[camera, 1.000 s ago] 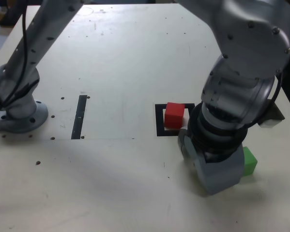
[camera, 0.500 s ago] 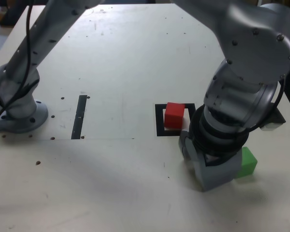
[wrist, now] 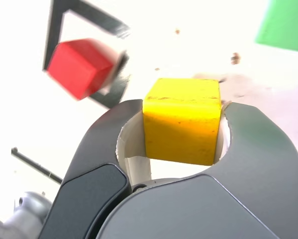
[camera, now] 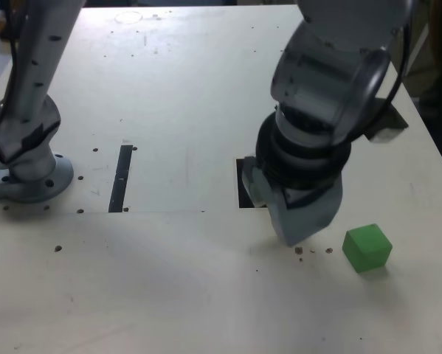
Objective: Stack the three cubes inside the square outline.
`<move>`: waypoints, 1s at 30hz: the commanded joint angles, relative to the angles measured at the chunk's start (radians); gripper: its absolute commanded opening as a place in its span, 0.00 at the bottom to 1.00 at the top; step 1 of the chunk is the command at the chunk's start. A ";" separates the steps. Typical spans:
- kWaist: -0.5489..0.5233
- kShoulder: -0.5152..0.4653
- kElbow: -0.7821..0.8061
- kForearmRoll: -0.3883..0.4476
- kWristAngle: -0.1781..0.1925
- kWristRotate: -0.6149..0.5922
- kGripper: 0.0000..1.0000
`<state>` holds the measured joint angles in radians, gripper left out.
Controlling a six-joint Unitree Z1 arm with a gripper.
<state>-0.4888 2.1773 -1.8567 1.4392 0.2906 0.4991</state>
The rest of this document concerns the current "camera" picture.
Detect green cube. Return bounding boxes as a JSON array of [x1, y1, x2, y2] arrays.
[[342, 223, 393, 274]]

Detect black tape strip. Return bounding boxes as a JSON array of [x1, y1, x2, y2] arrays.
[[108, 145, 133, 214]]

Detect black cable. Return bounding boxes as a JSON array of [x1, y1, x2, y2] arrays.
[[364, 0, 417, 139]]

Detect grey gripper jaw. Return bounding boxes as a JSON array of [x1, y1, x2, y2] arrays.
[[266, 172, 344, 248], [241, 156, 272, 208]]

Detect black tape square outline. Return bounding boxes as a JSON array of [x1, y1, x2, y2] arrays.
[[236, 158, 269, 209]]

